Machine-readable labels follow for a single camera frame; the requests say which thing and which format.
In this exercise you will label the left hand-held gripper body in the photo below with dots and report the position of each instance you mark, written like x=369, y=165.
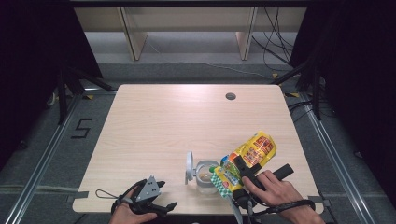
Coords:
x=149, y=189

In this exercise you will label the black curtain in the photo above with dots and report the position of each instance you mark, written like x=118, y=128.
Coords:
x=31, y=62
x=358, y=62

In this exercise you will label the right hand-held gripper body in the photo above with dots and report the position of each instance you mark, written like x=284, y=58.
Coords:
x=284, y=171

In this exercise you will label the person's left hand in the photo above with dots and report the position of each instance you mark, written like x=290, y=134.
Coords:
x=124, y=216

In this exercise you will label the yellow spouted pouch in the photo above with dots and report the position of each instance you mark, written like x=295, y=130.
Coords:
x=258, y=149

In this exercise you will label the white lidded container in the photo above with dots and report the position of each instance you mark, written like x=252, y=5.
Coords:
x=204, y=183

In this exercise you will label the aluminium floor rail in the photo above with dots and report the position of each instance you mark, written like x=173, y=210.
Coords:
x=46, y=155
x=336, y=155

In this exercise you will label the black metal stand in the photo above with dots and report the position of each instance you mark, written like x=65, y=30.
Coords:
x=316, y=93
x=62, y=93

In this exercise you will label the light wooden shelf unit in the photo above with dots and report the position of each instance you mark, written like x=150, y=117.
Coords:
x=186, y=18

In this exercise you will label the person's right hand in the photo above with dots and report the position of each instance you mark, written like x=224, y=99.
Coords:
x=277, y=193

